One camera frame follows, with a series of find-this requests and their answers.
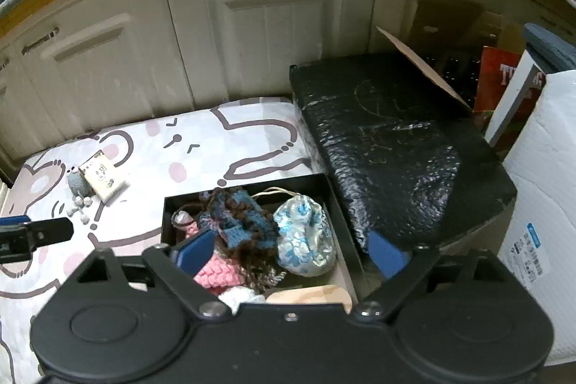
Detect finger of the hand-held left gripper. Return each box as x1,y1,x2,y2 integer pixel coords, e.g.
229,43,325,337
24,218,75,249
0,214,32,228

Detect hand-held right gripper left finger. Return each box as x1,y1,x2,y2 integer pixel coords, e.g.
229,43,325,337
74,228,231,318

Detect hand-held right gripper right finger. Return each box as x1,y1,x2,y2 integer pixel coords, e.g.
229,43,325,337
350,231,510,318

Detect pink crochet toy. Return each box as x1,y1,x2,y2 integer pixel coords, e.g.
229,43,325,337
182,220,253,291

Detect brown blue crochet piece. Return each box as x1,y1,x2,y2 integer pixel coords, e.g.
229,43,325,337
198,187,289,295

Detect black cardboard box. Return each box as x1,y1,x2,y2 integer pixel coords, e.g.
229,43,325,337
161,172,366,306

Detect blue floral fabric pouch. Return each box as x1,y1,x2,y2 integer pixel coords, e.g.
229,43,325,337
272,194,338,279

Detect grey crochet toy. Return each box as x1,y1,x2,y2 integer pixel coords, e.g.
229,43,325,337
65,165,93,225

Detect white yarn bundle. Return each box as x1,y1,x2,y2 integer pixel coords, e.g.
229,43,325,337
218,286,267,309

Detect yellow tissue packet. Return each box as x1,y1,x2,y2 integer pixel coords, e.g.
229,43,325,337
78,149,130,203

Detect printed blanket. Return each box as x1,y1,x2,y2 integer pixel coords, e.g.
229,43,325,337
0,97,316,384

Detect black wrapped package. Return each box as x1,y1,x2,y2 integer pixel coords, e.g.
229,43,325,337
289,51,518,266

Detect white labelled carton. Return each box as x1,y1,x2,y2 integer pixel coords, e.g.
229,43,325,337
501,70,576,364

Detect cream cabinet door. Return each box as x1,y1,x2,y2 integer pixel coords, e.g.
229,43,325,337
161,0,381,115
369,0,541,61
9,0,196,151

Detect open brown cardboard carton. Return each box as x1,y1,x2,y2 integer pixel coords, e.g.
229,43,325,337
375,25,489,117

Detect white flat board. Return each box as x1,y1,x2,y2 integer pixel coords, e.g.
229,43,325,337
485,50,550,161

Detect red box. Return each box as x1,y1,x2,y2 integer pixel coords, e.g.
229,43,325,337
474,46,548,116

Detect grey-blue lid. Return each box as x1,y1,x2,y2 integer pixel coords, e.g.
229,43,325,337
521,23,576,71

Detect metal cabinet handle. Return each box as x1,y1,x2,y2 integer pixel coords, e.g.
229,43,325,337
21,27,60,55

